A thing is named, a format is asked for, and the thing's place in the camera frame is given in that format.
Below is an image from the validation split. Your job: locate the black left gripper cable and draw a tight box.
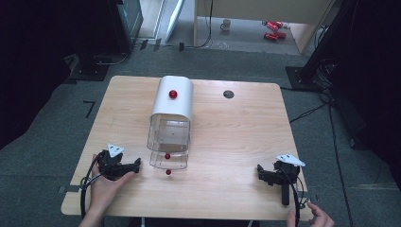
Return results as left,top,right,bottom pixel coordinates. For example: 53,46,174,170
79,150,106,219

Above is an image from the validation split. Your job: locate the person's right hand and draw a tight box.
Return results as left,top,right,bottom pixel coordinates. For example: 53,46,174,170
286,201,336,227

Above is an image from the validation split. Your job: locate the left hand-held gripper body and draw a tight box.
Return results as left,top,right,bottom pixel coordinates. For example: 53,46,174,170
96,143,134,182

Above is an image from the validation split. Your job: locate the black floor cable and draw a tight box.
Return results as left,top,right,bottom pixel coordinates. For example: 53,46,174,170
183,0,215,50
288,89,356,227

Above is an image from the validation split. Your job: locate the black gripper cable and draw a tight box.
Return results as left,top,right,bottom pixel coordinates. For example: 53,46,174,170
278,165,312,227
79,150,106,219

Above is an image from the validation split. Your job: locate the black stand base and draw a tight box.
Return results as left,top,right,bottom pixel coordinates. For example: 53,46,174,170
68,52,111,82

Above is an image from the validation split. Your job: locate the black metal stand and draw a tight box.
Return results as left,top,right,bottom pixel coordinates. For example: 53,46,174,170
285,0,361,93

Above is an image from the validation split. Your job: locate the grey mug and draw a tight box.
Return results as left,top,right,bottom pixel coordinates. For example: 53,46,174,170
219,18,233,32

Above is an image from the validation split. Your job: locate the white leaning board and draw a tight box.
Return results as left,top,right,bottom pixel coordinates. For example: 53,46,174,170
165,0,186,43

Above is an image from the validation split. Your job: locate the white box with clear doors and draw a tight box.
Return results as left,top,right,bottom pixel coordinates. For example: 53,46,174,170
146,75,195,176

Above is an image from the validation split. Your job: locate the black cabinet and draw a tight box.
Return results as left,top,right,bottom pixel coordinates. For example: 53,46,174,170
106,0,145,55

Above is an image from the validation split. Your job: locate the dark curtain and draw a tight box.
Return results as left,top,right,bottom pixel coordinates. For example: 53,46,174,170
0,0,110,150
329,0,401,190

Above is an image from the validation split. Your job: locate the person's left hand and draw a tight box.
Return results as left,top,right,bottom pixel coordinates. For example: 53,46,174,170
89,153,137,218

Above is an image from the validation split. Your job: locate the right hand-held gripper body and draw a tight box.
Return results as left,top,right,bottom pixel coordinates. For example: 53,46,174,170
267,153,306,206

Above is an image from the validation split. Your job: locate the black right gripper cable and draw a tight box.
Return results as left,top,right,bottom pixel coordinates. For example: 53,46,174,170
278,165,312,227

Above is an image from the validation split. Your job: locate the grey tape strip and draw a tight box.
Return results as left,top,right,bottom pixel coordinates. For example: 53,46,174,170
58,185,80,194

